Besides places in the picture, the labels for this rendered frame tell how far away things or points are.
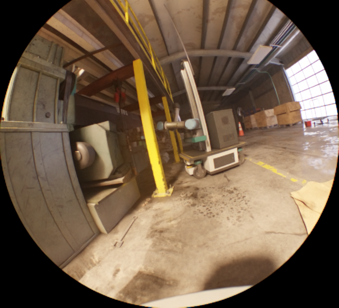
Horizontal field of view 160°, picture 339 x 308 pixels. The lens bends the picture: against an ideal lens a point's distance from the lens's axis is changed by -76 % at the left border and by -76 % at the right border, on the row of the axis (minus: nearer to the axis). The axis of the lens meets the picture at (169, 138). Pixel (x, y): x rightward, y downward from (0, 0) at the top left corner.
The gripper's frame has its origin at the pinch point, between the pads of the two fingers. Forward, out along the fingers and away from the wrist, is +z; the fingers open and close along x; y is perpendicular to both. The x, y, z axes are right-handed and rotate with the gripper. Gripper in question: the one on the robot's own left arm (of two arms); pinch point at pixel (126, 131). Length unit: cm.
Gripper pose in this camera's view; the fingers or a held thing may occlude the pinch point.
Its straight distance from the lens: 179.5
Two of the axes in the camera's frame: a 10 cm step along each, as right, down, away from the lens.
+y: -2.1, -9.8, 0.1
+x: 6.1, -1.4, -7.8
